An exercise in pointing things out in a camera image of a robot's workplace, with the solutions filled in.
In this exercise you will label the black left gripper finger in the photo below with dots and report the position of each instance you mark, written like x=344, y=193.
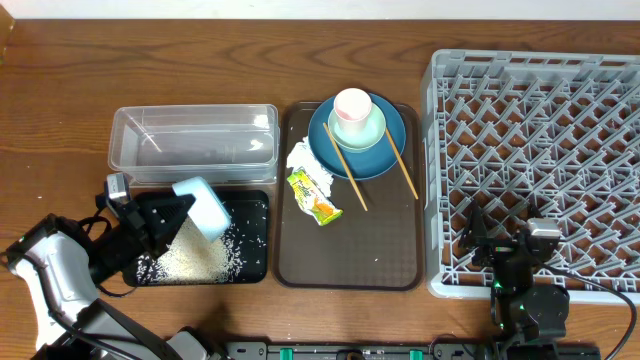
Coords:
x=164, y=212
x=160, y=241

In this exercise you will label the mint green bowl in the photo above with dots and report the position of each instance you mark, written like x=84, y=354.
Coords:
x=358, y=136

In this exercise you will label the white tissue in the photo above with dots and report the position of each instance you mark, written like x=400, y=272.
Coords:
x=301, y=157

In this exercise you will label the wooden chopstick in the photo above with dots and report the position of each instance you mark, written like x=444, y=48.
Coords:
x=401, y=164
x=345, y=167

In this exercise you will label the black tray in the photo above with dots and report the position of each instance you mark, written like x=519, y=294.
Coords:
x=245, y=240

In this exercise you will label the yellow green snack wrapper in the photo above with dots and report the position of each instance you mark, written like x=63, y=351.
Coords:
x=311, y=200

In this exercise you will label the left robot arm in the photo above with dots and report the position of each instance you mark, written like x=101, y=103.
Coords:
x=64, y=269

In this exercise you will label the dark blue plate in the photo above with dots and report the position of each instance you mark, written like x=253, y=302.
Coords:
x=365, y=165

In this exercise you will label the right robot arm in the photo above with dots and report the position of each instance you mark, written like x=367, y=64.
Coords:
x=531, y=316

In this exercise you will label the pink cup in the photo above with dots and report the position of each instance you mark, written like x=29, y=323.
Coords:
x=352, y=106

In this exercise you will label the spilled white rice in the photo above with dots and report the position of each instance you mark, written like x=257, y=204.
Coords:
x=200, y=255

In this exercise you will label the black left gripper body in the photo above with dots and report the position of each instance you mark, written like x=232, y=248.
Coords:
x=123, y=247

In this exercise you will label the clear plastic bin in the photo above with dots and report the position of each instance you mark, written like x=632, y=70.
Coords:
x=228, y=144

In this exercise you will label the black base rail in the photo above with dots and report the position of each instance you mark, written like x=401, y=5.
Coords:
x=438, y=350

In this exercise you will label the grey dishwasher rack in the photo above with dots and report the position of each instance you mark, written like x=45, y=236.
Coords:
x=559, y=130

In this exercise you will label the light blue bowl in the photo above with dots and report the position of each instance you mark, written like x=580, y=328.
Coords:
x=207, y=212

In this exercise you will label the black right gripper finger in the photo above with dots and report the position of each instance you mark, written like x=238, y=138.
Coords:
x=533, y=212
x=475, y=233

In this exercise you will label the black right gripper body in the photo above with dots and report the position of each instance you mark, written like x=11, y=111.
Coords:
x=508, y=275

